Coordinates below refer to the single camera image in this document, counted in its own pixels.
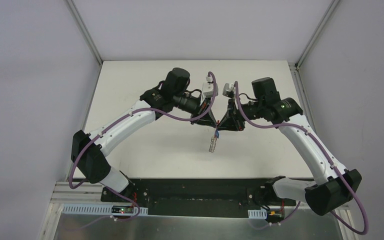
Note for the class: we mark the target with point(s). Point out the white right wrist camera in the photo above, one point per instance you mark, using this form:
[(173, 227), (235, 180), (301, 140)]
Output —
[(230, 91)]

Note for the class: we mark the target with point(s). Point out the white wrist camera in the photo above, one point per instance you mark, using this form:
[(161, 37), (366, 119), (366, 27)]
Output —
[(209, 89), (230, 91)]

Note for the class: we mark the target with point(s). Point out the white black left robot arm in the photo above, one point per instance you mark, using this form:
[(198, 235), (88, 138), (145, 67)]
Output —
[(170, 98)]

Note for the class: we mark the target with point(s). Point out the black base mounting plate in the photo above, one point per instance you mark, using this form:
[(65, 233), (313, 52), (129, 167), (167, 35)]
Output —
[(203, 197)]

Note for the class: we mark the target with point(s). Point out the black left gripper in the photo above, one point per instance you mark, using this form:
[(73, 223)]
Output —
[(202, 110)]

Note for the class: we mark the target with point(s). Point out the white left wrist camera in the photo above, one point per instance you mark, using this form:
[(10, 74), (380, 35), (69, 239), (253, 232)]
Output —
[(209, 89)]

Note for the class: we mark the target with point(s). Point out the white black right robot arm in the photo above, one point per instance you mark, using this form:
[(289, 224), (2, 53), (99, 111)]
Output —
[(333, 183)]

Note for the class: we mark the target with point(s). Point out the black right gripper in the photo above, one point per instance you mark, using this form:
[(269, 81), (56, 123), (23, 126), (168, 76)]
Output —
[(233, 113)]

